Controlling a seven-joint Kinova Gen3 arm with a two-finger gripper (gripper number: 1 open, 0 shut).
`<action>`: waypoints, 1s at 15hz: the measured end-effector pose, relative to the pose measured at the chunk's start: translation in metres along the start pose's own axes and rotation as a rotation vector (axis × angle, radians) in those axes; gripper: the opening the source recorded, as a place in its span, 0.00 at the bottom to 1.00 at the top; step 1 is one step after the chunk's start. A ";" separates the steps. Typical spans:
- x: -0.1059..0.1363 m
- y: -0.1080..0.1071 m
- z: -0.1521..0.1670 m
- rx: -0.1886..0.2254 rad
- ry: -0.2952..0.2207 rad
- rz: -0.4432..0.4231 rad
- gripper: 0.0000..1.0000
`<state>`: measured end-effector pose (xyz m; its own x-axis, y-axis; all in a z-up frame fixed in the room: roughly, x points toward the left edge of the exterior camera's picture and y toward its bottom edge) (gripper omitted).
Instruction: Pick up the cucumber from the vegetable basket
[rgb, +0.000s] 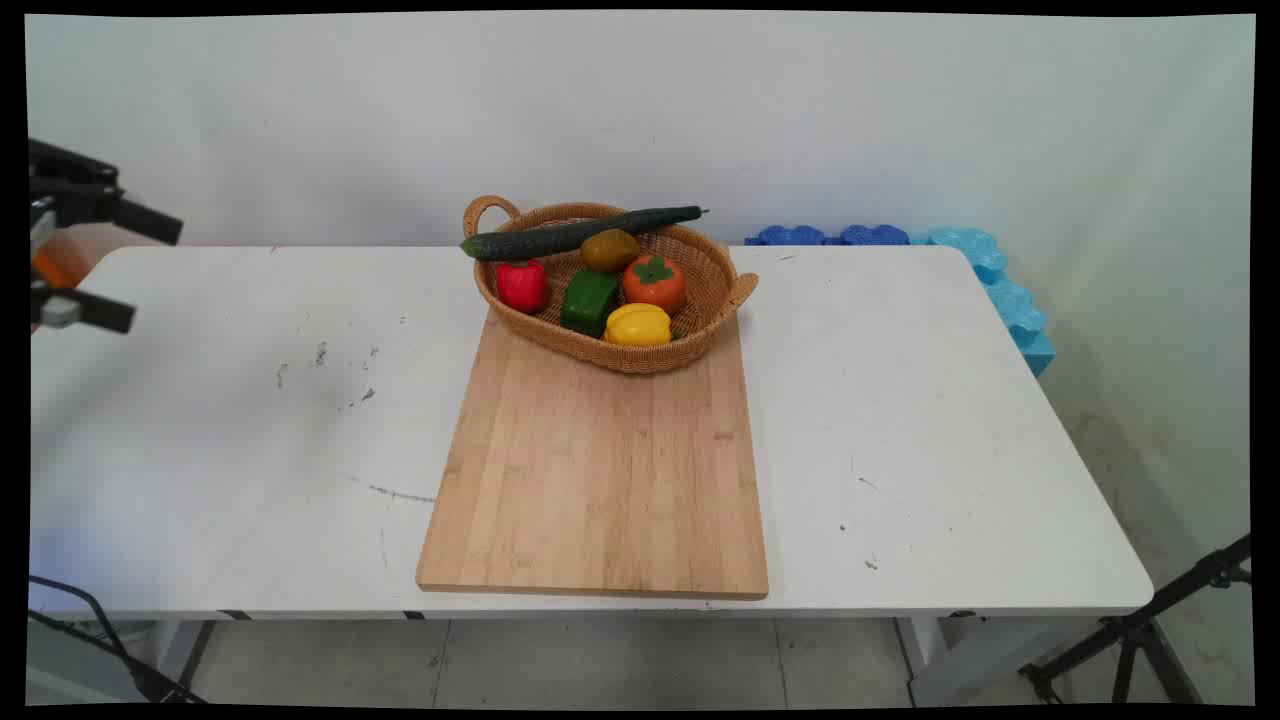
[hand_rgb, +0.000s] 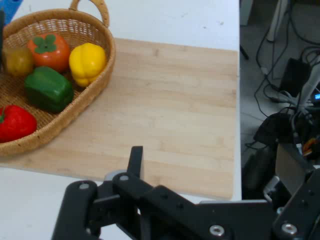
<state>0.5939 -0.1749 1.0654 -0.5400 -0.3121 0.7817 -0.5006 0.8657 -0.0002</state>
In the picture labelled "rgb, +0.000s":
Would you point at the blurry orange object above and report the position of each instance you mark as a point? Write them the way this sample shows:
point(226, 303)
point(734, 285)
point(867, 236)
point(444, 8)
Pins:
point(52, 270)

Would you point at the white table leg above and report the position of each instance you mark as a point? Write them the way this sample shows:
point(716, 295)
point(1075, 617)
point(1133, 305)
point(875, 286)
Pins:
point(175, 650)
point(925, 655)

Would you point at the yellow toy bell pepper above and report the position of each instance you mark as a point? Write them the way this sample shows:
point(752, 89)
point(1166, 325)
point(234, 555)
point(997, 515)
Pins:
point(637, 325)

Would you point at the orange toy persimmon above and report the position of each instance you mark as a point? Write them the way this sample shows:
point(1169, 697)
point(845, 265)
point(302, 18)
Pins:
point(655, 292)

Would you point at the wooden cutting board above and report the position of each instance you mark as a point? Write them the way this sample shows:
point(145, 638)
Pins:
point(600, 480)

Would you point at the red toy bell pepper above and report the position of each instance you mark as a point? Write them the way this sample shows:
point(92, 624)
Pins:
point(522, 285)

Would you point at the green toy bell pepper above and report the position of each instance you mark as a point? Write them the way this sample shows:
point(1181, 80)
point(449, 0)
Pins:
point(588, 298)

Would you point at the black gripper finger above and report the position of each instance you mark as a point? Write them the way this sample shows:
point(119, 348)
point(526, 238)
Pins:
point(120, 212)
point(100, 311)

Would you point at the black camera tripod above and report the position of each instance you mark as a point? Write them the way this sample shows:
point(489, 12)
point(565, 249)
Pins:
point(1135, 630)

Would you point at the light blue foam mat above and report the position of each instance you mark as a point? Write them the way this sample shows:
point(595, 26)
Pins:
point(1010, 305)

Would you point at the long dark green cucumber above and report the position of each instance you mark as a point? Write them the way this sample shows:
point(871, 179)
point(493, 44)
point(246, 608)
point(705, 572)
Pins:
point(560, 237)

